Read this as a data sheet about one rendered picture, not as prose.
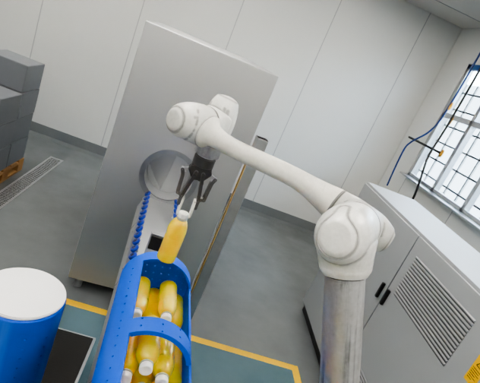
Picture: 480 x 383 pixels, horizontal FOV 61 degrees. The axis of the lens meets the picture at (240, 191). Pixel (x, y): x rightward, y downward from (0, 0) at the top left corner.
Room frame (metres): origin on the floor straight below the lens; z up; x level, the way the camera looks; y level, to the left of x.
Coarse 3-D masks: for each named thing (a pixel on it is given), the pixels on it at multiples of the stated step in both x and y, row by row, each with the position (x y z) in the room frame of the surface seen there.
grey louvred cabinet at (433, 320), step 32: (384, 192) 3.51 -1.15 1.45; (416, 224) 2.83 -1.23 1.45; (384, 256) 2.85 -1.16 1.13; (416, 256) 2.54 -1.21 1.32; (448, 256) 2.36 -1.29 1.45; (320, 288) 3.48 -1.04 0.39; (384, 288) 2.66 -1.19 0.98; (416, 288) 2.38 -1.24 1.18; (448, 288) 2.17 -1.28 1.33; (320, 320) 3.21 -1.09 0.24; (384, 320) 2.48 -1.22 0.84; (416, 320) 2.23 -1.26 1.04; (448, 320) 2.04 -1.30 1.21; (320, 352) 2.96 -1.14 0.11; (384, 352) 2.32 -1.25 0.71; (416, 352) 2.11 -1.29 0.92; (448, 352) 1.92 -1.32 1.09
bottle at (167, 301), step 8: (168, 280) 1.42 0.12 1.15; (160, 288) 1.39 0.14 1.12; (168, 288) 1.37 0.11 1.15; (176, 288) 1.41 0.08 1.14; (160, 296) 1.33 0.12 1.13; (168, 296) 1.32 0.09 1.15; (176, 296) 1.36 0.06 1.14; (160, 304) 1.28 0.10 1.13; (168, 304) 1.28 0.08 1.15; (176, 304) 1.32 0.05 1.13; (160, 312) 1.26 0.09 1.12; (168, 312) 1.25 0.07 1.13
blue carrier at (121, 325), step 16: (144, 256) 1.41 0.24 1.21; (128, 272) 1.34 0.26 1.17; (144, 272) 1.44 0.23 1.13; (160, 272) 1.46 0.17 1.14; (176, 272) 1.47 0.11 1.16; (128, 288) 1.23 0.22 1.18; (112, 304) 1.22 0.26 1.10; (128, 304) 1.13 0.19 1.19; (112, 320) 1.09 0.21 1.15; (128, 320) 1.05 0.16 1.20; (144, 320) 1.05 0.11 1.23; (160, 320) 1.07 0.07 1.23; (112, 336) 1.00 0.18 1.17; (128, 336) 0.98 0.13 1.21; (160, 336) 1.02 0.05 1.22; (176, 336) 1.04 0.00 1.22; (112, 352) 0.93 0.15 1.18; (96, 368) 0.92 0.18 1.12; (112, 368) 0.87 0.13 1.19
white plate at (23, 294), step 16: (0, 272) 1.22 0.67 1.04; (16, 272) 1.25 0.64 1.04; (32, 272) 1.29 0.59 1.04; (0, 288) 1.15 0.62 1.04; (16, 288) 1.18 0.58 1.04; (32, 288) 1.21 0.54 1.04; (48, 288) 1.24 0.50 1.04; (64, 288) 1.28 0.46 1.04; (0, 304) 1.08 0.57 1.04; (16, 304) 1.11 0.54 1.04; (32, 304) 1.14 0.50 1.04; (48, 304) 1.17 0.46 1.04
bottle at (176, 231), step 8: (176, 216) 1.35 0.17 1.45; (176, 224) 1.33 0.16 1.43; (184, 224) 1.34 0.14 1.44; (168, 232) 1.33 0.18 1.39; (176, 232) 1.33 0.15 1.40; (184, 232) 1.34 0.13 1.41; (168, 240) 1.33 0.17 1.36; (176, 240) 1.33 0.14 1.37; (160, 248) 1.34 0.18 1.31; (168, 248) 1.33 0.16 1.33; (176, 248) 1.34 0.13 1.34; (160, 256) 1.33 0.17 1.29; (168, 256) 1.33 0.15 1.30; (176, 256) 1.36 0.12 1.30
